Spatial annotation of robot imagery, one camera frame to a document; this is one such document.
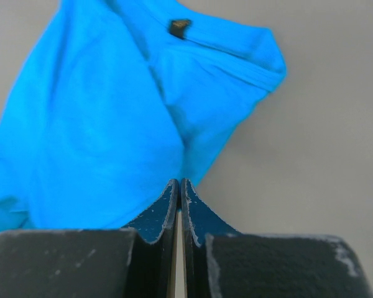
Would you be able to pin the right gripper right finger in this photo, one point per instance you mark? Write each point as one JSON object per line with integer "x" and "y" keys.
{"x": 223, "y": 262}

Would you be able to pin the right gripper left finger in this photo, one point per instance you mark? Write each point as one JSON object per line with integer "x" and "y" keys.
{"x": 136, "y": 260}

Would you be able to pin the blue t shirt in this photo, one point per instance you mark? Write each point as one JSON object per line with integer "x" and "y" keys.
{"x": 117, "y": 98}

